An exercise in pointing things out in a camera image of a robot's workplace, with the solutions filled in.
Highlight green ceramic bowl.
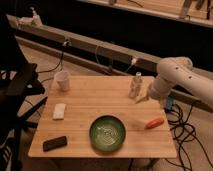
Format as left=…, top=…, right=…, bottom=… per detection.
left=89, top=115, right=126, bottom=152

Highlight white device on beam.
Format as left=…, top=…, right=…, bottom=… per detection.
left=18, top=7, right=43, bottom=27

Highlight black chair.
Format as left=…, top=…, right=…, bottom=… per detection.
left=0, top=11, right=47, bottom=171

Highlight white cable connector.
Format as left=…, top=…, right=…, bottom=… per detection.
left=131, top=58, right=138, bottom=65

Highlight black rectangular remote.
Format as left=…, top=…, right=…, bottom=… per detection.
left=43, top=136, right=67, bottom=152

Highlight wooden table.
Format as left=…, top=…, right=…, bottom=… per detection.
left=28, top=76, right=177, bottom=158

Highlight long metal beam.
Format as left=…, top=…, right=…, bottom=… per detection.
left=7, top=15, right=213, bottom=111

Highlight clear plastic bottle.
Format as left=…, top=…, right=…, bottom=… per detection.
left=129, top=72, right=142, bottom=99

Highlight white sponge block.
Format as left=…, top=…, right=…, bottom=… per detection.
left=53, top=103, right=66, bottom=120

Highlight black floor cables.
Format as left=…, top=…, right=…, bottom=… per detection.
left=164, top=99, right=213, bottom=171

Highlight orange carrot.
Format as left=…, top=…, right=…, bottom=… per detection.
left=145, top=117, right=164, bottom=129

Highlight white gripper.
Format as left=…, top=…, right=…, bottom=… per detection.
left=135, top=79, right=169, bottom=104

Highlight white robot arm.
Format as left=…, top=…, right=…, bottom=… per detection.
left=136, top=57, right=213, bottom=109

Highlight white mug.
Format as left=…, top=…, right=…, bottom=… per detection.
left=54, top=70, right=70, bottom=91

